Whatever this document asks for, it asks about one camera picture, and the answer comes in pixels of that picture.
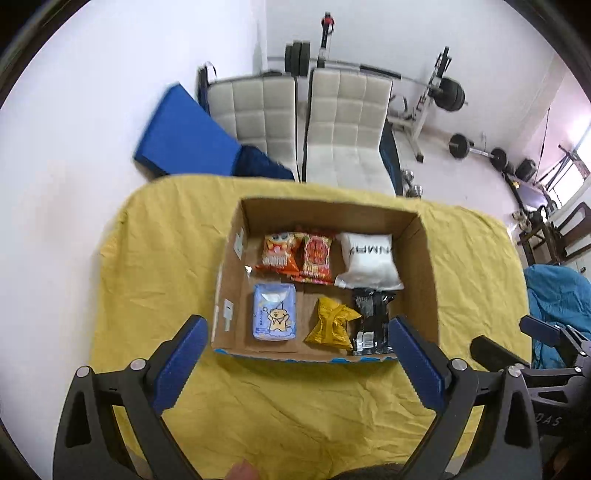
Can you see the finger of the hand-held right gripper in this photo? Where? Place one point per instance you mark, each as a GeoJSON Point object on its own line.
{"type": "Point", "coordinates": [491, 348]}
{"type": "Point", "coordinates": [540, 325]}

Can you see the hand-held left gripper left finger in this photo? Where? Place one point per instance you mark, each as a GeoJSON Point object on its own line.
{"type": "Point", "coordinates": [180, 364]}

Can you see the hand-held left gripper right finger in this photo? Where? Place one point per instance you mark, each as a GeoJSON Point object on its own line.
{"type": "Point", "coordinates": [418, 364]}

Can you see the black snack packet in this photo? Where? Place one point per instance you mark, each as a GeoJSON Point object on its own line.
{"type": "Point", "coordinates": [371, 323]}

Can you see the cardboard box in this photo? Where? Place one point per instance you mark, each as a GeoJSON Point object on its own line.
{"type": "Point", "coordinates": [415, 277]}

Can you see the yellow snack packet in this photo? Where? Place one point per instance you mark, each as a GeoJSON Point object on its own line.
{"type": "Point", "coordinates": [330, 325]}

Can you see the light blue tissue packet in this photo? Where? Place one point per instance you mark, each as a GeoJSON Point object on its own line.
{"type": "Point", "coordinates": [273, 311]}

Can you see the white pouch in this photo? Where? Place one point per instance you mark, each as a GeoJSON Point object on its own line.
{"type": "Point", "coordinates": [369, 261]}

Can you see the red snack packet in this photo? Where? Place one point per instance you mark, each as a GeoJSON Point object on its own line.
{"type": "Point", "coordinates": [317, 258]}

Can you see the orange cartoon snack packet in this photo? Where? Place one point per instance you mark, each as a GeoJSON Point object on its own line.
{"type": "Point", "coordinates": [279, 254]}

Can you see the person's left hand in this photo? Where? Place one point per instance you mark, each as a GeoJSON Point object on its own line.
{"type": "Point", "coordinates": [243, 471]}

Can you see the teal blanket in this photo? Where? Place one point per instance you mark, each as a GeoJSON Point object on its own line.
{"type": "Point", "coordinates": [554, 295]}

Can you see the pair of shoes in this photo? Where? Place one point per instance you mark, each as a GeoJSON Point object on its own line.
{"type": "Point", "coordinates": [521, 219]}

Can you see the yellow tablecloth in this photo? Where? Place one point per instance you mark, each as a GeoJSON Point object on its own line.
{"type": "Point", "coordinates": [286, 410]}

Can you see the dark fleece clothing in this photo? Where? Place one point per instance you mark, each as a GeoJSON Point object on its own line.
{"type": "Point", "coordinates": [374, 473]}

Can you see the black exercise board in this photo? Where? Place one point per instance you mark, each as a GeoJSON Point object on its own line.
{"type": "Point", "coordinates": [528, 189]}

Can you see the black canister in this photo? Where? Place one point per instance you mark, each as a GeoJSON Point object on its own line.
{"type": "Point", "coordinates": [525, 170]}

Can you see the black tripod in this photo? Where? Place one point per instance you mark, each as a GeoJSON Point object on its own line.
{"type": "Point", "coordinates": [561, 164]}

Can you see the chrome dumbbell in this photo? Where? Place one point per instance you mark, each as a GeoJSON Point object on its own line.
{"type": "Point", "coordinates": [411, 184]}

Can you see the short barbell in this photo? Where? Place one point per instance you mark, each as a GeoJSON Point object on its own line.
{"type": "Point", "coordinates": [461, 145]}

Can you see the black weight bench pad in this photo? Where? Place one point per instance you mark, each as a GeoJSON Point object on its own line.
{"type": "Point", "coordinates": [390, 161]}

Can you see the dark blue cloth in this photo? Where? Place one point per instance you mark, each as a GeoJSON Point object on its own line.
{"type": "Point", "coordinates": [263, 164]}

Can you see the blue foam mat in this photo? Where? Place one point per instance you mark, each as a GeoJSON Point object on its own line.
{"type": "Point", "coordinates": [184, 134]}

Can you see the wide white padded chair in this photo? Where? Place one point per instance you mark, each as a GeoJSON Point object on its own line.
{"type": "Point", "coordinates": [346, 134]}

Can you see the long barbell with black plates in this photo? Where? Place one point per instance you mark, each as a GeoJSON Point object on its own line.
{"type": "Point", "coordinates": [450, 94]}

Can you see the white barbell rack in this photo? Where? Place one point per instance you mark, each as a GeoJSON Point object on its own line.
{"type": "Point", "coordinates": [427, 101]}

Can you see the narrow white padded chair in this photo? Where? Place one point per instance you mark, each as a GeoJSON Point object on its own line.
{"type": "Point", "coordinates": [258, 115]}

